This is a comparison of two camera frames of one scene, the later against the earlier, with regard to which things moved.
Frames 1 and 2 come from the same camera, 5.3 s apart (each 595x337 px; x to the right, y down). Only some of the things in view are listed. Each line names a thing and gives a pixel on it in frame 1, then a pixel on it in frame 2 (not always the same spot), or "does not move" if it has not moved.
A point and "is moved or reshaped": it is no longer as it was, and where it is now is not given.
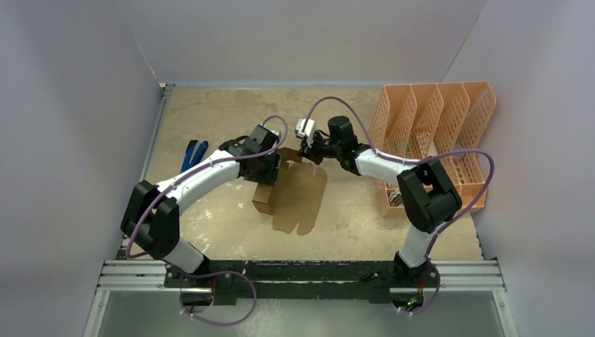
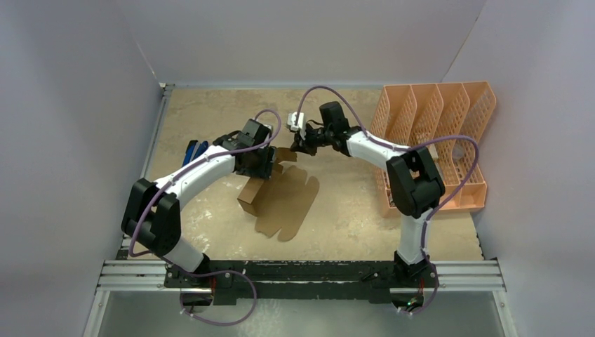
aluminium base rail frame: (241, 281) does not move
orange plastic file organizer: (450, 122) does not move
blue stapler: (194, 154) does not move
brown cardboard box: (299, 196) is moved or reshaped
